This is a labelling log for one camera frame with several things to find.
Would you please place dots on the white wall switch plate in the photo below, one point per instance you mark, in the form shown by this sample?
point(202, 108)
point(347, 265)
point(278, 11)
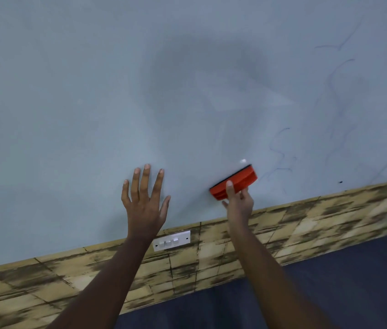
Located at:
point(171, 240)

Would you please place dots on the red board eraser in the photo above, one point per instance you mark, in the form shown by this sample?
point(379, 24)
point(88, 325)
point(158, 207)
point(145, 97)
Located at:
point(245, 179)

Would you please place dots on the person's left thumb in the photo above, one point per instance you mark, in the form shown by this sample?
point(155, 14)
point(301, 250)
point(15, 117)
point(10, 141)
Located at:
point(165, 209)

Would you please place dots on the person's left middle finger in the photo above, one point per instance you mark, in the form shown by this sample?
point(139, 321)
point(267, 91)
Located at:
point(145, 181)

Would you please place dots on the white whiteboard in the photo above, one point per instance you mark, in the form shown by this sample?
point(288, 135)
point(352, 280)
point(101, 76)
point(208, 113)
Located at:
point(111, 99)

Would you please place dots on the wood pattern wall trim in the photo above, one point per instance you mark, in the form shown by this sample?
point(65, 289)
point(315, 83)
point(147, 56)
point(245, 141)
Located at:
point(317, 222)

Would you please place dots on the person's left little finger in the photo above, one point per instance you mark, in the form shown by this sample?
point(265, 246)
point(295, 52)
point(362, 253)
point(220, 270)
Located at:
point(125, 193)

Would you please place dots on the person's right forearm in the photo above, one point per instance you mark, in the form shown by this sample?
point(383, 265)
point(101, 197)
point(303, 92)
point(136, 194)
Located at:
point(269, 280)

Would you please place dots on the person's right hand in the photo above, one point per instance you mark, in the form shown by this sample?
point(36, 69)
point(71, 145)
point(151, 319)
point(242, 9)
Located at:
point(238, 210)

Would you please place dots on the person's left forearm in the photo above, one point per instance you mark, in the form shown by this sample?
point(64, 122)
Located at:
point(107, 284)

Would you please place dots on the person's left hand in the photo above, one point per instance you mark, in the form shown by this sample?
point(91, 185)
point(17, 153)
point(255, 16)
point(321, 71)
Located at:
point(143, 215)

